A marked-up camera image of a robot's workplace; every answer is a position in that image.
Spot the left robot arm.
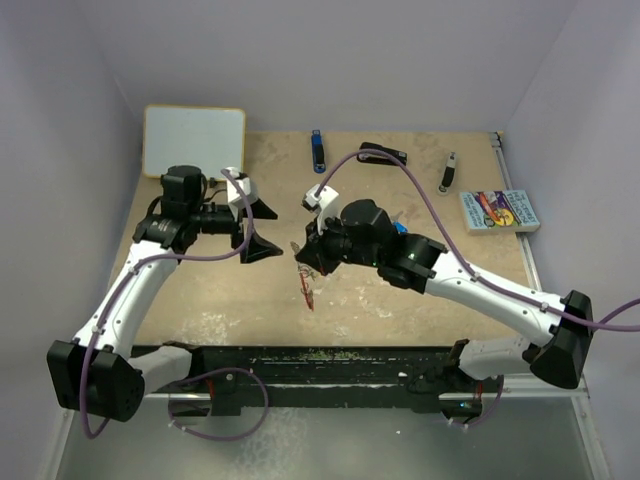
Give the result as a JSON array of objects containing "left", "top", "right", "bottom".
[{"left": 46, "top": 165, "right": 283, "bottom": 422}]

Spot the blue key tag with key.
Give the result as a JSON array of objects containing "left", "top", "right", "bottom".
[{"left": 391, "top": 212, "right": 408, "bottom": 233}]

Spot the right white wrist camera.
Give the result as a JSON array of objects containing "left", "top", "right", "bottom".
[{"left": 302, "top": 184, "right": 340, "bottom": 234}]

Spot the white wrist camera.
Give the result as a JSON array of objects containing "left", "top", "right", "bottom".
[
  {"left": 302, "top": 184, "right": 340, "bottom": 234},
  {"left": 221, "top": 167, "right": 259, "bottom": 212}
]

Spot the colourful book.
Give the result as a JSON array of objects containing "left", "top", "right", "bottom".
[{"left": 459, "top": 190, "right": 541, "bottom": 235}]

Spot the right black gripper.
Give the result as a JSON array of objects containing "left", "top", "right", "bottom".
[{"left": 297, "top": 210, "right": 382, "bottom": 275}]

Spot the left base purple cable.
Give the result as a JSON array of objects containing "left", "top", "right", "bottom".
[{"left": 167, "top": 367, "right": 270, "bottom": 442}]

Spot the white dry-erase board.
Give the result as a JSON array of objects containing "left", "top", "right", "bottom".
[{"left": 142, "top": 104, "right": 246, "bottom": 180}]

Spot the red-handled metal key organizer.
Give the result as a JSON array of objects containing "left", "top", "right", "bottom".
[{"left": 289, "top": 241, "right": 315, "bottom": 312}]

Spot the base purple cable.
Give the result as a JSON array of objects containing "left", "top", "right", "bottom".
[
  {"left": 447, "top": 374, "right": 505, "bottom": 429},
  {"left": 167, "top": 367, "right": 270, "bottom": 442}
]

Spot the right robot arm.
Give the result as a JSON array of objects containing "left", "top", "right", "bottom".
[{"left": 296, "top": 197, "right": 593, "bottom": 391}]

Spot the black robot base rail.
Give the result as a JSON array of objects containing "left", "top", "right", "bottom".
[{"left": 159, "top": 346, "right": 501, "bottom": 418}]

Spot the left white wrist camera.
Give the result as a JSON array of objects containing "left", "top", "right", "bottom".
[{"left": 221, "top": 167, "right": 259, "bottom": 212}]

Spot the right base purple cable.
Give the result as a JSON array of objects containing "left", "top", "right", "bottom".
[{"left": 447, "top": 374, "right": 505, "bottom": 429}]

